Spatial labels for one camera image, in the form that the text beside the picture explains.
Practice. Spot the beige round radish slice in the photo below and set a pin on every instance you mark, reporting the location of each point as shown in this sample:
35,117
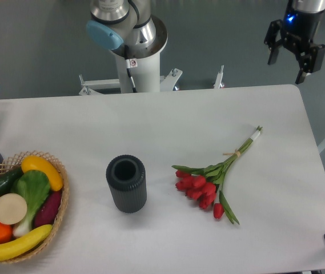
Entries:
13,209

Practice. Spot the yellow squash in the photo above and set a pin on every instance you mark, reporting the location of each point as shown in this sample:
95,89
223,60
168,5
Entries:
33,162

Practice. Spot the purple eggplant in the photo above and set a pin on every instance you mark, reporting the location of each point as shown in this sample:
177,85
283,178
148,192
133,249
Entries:
49,210

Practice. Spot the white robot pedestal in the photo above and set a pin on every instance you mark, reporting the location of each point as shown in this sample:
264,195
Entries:
135,75

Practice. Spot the green lettuce leaf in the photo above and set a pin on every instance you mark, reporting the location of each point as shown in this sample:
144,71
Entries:
34,187

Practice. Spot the woven wicker basket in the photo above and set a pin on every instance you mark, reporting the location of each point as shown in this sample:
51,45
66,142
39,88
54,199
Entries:
14,162

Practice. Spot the dark green cucumber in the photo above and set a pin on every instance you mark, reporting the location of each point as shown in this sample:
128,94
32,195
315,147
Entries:
7,180

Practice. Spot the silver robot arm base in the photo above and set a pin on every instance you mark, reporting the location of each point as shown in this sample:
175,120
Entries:
126,28

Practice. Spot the yellow banana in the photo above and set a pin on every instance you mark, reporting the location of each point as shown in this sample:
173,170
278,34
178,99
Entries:
25,243

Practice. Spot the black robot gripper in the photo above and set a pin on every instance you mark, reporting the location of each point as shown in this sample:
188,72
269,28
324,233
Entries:
295,32

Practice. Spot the red tulip bouquet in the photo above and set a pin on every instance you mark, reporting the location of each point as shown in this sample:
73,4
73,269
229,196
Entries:
205,185

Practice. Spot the dark grey ribbed vase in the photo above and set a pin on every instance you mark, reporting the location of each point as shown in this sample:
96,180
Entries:
126,177

